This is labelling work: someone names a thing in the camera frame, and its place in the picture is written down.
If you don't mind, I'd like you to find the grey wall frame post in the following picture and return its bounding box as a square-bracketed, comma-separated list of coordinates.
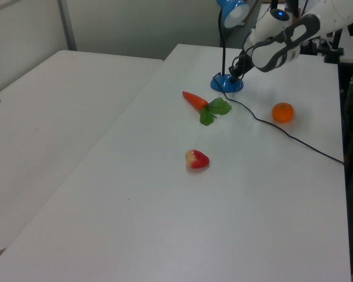
[57, 0, 78, 51]

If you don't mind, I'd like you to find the orange mandarin fruit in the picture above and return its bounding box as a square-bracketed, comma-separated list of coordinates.
[271, 102, 295, 123]

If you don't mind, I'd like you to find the red toy strawberry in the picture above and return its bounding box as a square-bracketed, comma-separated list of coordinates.
[184, 149, 210, 170]

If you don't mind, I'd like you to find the blue desk lamp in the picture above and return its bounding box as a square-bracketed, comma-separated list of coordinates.
[209, 0, 251, 93]

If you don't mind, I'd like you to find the black stand with clamp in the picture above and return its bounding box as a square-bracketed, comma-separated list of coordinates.
[324, 28, 346, 63]

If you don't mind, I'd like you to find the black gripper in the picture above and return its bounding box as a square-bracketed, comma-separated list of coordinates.
[229, 48, 254, 83]

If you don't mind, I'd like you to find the black lamp power cable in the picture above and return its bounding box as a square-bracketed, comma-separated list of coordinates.
[212, 73, 345, 165]

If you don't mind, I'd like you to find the orange toy carrot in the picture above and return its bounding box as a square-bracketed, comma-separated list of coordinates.
[182, 90, 233, 126]

